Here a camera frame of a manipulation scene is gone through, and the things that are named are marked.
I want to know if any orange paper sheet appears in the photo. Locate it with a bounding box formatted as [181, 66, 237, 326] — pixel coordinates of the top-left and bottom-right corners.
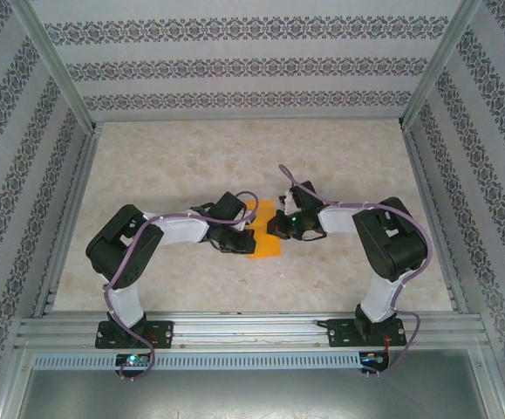
[246, 199, 282, 261]

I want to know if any grey metal sheet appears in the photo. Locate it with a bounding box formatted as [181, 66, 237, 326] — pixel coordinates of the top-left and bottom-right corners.
[16, 348, 504, 419]

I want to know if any aluminium mounting rail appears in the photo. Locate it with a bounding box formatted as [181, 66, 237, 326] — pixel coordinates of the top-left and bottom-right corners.
[16, 311, 485, 350]

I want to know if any aluminium back rail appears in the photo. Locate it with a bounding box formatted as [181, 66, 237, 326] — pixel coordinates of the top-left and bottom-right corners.
[92, 113, 404, 125]

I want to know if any grey slotted cable duct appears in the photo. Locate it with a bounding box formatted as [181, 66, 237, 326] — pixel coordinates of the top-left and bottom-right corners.
[31, 352, 363, 371]

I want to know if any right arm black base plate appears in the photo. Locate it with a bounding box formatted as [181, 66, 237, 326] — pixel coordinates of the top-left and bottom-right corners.
[328, 317, 408, 349]

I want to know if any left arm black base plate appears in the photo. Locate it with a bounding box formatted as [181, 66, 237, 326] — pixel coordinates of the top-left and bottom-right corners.
[95, 320, 174, 350]

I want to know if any aluminium side rail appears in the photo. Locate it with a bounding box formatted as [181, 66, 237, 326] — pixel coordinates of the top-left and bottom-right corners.
[33, 124, 104, 318]
[401, 125, 471, 313]

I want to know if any aluminium frame post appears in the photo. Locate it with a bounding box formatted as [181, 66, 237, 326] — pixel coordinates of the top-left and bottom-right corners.
[6, 0, 105, 134]
[399, 0, 483, 130]

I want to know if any aluminium frame beam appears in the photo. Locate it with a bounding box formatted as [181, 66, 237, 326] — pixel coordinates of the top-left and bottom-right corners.
[469, 347, 505, 419]
[0, 343, 33, 419]

